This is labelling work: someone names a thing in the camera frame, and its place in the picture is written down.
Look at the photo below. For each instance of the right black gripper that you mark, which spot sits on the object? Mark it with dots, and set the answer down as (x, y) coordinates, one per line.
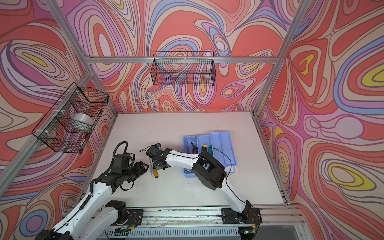
(157, 166)

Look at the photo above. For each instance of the aluminium mounting rail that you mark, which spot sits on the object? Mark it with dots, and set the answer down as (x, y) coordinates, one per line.
(278, 215)

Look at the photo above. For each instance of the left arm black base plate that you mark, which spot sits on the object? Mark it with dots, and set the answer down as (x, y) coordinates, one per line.
(135, 218)

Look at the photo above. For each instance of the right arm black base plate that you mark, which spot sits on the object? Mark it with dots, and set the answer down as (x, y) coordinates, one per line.
(229, 216)

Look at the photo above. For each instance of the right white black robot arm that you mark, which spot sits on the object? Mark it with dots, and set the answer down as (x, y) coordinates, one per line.
(212, 175)

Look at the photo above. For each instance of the grey duct tape roll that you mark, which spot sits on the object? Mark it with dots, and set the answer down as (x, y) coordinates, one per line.
(82, 120)

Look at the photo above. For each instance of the yellow black screwdriver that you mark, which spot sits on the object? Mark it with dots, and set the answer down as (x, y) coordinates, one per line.
(155, 172)

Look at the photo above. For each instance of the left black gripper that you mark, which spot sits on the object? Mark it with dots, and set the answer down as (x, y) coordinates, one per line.
(140, 169)

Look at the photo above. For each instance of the white blue plastic tool box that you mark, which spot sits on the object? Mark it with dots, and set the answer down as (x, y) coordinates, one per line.
(219, 146)

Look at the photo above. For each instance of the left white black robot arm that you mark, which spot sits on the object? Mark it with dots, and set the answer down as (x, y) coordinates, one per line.
(95, 212)

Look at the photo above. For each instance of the black wire basket left wall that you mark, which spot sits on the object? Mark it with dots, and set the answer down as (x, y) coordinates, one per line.
(69, 126)

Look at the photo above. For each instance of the black wire basket wall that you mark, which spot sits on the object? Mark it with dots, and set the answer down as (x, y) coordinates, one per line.
(183, 68)
(69, 126)

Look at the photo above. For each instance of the black wire basket back wall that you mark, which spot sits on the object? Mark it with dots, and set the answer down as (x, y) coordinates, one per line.
(183, 68)

